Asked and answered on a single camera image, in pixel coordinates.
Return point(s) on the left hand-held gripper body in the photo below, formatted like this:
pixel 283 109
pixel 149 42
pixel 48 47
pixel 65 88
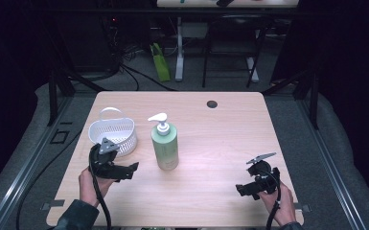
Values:
pixel 101 166

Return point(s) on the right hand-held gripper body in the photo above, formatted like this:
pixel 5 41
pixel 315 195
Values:
pixel 266 179

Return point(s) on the person's left hand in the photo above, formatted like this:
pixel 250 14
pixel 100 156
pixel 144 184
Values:
pixel 87 188

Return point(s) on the person's right hand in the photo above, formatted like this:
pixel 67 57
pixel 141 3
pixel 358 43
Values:
pixel 286 207

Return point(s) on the white plastic basket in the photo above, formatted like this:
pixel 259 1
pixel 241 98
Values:
pixel 113 131

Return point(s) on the green pump bottle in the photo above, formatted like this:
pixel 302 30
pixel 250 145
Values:
pixel 165 150

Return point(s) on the grey tape piece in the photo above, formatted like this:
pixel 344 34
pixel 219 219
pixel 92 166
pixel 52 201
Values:
pixel 55 203
pixel 303 208

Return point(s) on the black metal stand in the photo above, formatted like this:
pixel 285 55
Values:
pixel 53 96
pixel 313 96

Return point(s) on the dark round table grommet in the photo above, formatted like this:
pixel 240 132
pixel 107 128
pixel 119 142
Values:
pixel 212 104

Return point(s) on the green bag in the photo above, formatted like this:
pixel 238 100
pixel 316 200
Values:
pixel 160 64

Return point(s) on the white desk leg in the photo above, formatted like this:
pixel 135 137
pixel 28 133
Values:
pixel 179 54

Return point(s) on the black chair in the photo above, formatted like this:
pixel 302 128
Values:
pixel 233 35

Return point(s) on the light wooden desk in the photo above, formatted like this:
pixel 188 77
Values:
pixel 252 3

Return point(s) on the aluminium floor rail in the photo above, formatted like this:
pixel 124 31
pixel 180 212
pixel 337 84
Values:
pixel 22 179
pixel 330 166

